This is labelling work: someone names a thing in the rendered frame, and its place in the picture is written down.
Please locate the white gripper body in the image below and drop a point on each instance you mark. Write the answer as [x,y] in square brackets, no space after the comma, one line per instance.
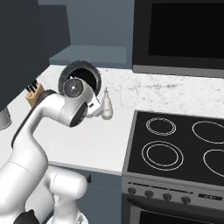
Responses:
[97,108]

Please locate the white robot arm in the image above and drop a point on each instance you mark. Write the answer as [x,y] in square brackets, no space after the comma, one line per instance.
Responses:
[32,151]

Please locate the large black bowl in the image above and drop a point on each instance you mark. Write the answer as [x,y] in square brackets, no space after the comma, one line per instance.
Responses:
[86,75]

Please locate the blue-grey base cabinet door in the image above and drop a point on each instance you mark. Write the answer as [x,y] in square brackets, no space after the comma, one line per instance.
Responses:
[102,198]

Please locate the dark cabinet door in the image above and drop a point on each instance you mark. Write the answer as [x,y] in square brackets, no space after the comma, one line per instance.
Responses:
[20,43]

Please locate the white bottle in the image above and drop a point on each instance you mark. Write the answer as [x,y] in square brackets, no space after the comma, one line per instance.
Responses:
[107,107]

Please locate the wooden knife block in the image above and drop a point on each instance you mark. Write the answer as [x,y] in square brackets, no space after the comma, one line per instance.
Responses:
[35,95]

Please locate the black hob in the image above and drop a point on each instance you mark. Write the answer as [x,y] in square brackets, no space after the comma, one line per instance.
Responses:
[178,145]

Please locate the black stove knob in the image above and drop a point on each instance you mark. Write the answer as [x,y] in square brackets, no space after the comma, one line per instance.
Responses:
[131,191]
[185,199]
[149,193]
[167,196]

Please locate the grey metal canister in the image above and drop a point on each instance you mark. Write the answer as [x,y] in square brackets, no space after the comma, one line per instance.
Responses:
[3,119]

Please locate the black microwave oven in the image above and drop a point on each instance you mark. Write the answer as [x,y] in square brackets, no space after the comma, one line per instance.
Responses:
[180,32]

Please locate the oven door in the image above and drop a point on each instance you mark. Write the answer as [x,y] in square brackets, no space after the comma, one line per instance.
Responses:
[175,214]

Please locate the open blue-grey wall cabinet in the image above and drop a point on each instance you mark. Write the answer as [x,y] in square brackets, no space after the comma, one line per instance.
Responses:
[96,38]

